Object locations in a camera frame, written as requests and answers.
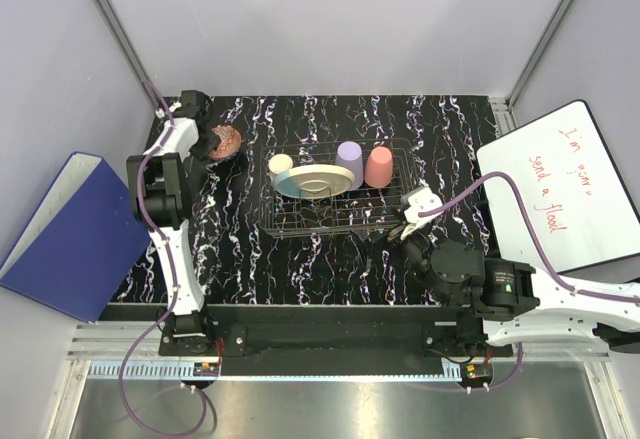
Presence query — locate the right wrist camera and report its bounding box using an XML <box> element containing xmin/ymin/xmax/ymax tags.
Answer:
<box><xmin>402</xmin><ymin>186</ymin><xmax>443</xmax><ymax>226</ymax></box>

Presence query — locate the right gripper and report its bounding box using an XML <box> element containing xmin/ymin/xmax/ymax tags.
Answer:
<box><xmin>348</xmin><ymin>205</ymin><xmax>454</xmax><ymax>308</ymax></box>

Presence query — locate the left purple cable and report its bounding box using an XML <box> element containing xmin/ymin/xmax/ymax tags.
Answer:
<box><xmin>118</xmin><ymin>78</ymin><xmax>217</xmax><ymax>435</ymax></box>

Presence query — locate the blue ring binder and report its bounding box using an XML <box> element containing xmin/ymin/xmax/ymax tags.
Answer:
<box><xmin>1</xmin><ymin>152</ymin><xmax>150</xmax><ymax>323</ymax></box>

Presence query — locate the cream and blue plate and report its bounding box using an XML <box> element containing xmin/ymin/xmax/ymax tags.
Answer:
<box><xmin>272</xmin><ymin>164</ymin><xmax>354</xmax><ymax>200</ymax></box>

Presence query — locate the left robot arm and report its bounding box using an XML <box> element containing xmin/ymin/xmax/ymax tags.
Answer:
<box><xmin>126</xmin><ymin>90</ymin><xmax>216</xmax><ymax>356</ymax></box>

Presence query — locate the whiteboard with red writing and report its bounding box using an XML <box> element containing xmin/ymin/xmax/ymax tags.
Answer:
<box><xmin>477</xmin><ymin>100</ymin><xmax>639</xmax><ymax>274</ymax></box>

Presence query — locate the purple cup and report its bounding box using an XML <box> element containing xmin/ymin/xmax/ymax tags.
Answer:
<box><xmin>335</xmin><ymin>141</ymin><xmax>363</xmax><ymax>191</ymax></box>

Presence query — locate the pink cup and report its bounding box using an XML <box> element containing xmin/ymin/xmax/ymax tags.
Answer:
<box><xmin>364</xmin><ymin>146</ymin><xmax>393</xmax><ymax>189</ymax></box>

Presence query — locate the wire dish rack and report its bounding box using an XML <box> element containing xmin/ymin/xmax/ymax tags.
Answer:
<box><xmin>259</xmin><ymin>137</ymin><xmax>419</xmax><ymax>238</ymax></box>

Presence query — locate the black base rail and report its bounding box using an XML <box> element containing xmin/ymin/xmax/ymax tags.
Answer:
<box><xmin>158</xmin><ymin>303</ymin><xmax>516</xmax><ymax>378</ymax></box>

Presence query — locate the cream and brown mug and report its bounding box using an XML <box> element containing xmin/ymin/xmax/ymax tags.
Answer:
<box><xmin>268</xmin><ymin>153</ymin><xmax>294</xmax><ymax>178</ymax></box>

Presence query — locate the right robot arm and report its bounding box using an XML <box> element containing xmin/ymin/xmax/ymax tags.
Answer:
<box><xmin>339</xmin><ymin>187</ymin><xmax>639</xmax><ymax>356</ymax></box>

